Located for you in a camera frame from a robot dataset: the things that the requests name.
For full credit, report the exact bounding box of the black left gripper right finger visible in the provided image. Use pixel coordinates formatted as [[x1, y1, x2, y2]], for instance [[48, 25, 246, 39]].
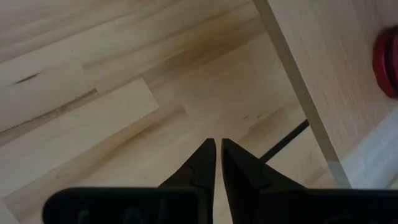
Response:
[[221, 138, 308, 191]]

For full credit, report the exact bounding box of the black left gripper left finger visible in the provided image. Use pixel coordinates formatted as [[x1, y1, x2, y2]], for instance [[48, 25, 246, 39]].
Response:
[[157, 138, 218, 190]]

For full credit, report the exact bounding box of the red cup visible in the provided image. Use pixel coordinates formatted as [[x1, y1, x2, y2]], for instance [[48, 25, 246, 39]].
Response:
[[372, 25, 398, 100]]

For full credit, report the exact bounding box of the wooden shelf with black frame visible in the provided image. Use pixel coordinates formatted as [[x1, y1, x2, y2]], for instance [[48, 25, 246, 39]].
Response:
[[252, 0, 398, 190]]

